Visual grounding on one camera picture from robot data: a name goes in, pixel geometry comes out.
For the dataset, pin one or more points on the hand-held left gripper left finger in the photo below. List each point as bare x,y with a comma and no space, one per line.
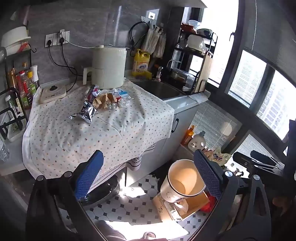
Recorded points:
89,176

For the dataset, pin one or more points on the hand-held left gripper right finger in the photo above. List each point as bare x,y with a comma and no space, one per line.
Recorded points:
208,173

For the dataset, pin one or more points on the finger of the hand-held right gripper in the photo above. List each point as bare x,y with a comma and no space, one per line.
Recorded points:
242,160
263,155

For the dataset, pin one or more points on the white paper bin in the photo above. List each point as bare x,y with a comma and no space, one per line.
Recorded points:
171,190

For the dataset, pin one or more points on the silver snack bag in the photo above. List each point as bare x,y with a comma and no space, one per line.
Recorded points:
86,113

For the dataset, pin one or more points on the white toy brick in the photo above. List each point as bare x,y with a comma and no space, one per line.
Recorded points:
112,106

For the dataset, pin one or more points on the brown paper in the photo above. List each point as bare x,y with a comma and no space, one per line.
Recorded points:
105,99

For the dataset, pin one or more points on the red triangular paper piece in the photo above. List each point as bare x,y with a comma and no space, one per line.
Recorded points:
118,99

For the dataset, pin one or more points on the clear plastic wrapper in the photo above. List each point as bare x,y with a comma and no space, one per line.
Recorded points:
124,102

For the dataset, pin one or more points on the dark snack wrapper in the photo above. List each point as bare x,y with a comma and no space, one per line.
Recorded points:
91,91

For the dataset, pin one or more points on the blue white medicine box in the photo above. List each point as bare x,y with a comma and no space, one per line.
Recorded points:
122,93

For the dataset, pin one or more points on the detergent refill pouch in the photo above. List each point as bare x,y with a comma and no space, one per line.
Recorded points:
219,157

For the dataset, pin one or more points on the front loading washing machine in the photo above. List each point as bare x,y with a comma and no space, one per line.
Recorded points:
104,190

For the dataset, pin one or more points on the red plastic bag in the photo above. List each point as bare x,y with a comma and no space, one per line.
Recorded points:
208,205

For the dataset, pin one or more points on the white laundry detergent bottle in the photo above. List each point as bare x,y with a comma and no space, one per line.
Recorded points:
196,142

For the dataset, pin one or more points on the floral white tablecloth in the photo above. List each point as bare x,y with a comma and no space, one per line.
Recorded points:
97,136

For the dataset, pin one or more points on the orange bottle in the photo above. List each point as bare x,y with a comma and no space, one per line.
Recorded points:
188,135

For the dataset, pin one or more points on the cover cloth with patterned hem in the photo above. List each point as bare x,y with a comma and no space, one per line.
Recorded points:
134,163

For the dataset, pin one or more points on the cardboard box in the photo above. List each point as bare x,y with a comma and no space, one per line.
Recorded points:
161,206

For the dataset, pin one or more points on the person's leg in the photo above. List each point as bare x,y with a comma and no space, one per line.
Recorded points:
111,231

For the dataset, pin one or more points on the white sink cabinet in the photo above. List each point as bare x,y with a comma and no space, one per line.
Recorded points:
180,115

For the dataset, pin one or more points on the window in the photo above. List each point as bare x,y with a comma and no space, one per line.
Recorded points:
254,88

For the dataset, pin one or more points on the white plastic tray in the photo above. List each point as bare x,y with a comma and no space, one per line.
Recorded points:
16,134

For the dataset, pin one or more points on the person's shoe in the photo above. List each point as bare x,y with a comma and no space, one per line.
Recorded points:
148,236

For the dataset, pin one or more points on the clear water bottle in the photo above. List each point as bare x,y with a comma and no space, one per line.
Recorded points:
3,151

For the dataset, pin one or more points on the pale cutting board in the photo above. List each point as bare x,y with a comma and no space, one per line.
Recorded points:
203,74

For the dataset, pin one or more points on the steel sink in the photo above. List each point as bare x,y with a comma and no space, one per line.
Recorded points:
159,89

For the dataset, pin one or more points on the metal pot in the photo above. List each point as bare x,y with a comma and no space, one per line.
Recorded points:
178,74

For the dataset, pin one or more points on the group of condiment bottles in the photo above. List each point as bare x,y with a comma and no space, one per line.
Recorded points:
25,85

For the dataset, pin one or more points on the white air fryer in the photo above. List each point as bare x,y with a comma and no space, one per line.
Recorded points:
108,67

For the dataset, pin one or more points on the faucet with pink ornament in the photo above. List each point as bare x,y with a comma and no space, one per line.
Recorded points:
159,74

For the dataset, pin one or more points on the black spice rack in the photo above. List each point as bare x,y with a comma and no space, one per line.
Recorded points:
13,92

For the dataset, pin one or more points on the black dish rack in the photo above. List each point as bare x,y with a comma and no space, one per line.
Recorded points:
185,60

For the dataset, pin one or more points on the grey roller blind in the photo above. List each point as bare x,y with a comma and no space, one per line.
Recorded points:
272,34

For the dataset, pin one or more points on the yellow dish detergent bottle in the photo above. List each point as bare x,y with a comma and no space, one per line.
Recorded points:
141,62

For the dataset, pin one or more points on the white bowl with lid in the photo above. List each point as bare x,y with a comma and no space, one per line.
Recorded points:
196,43

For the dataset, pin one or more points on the dishes on rack shelf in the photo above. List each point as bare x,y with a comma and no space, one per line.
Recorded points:
195,26

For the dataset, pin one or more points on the hanging plastic bags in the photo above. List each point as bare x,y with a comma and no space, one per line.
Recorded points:
153,41

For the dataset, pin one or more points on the stacked white bowls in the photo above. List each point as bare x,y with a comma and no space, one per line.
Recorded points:
15,38

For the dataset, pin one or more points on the grey wall sockets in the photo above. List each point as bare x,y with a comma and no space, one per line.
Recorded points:
56,39

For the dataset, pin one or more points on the white wall cabinet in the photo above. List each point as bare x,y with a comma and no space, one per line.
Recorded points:
192,2

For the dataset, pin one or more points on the metal wall hook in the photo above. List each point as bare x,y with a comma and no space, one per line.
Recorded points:
151,16

